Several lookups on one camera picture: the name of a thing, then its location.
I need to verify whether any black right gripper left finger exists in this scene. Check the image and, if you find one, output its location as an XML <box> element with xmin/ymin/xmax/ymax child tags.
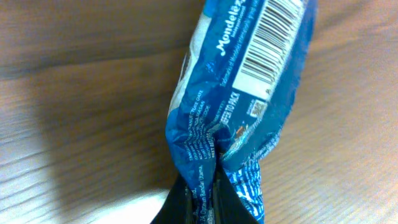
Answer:
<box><xmin>150</xmin><ymin>174</ymin><xmax>194</xmax><ymax>224</ymax></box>

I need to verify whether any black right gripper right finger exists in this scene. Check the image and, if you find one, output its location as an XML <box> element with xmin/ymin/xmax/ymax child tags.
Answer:
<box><xmin>213</xmin><ymin>165</ymin><xmax>258</xmax><ymax>224</ymax></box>

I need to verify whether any blue snack wrapper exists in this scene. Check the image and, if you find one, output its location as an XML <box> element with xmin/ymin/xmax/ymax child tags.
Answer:
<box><xmin>165</xmin><ymin>0</ymin><xmax>318</xmax><ymax>223</ymax></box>

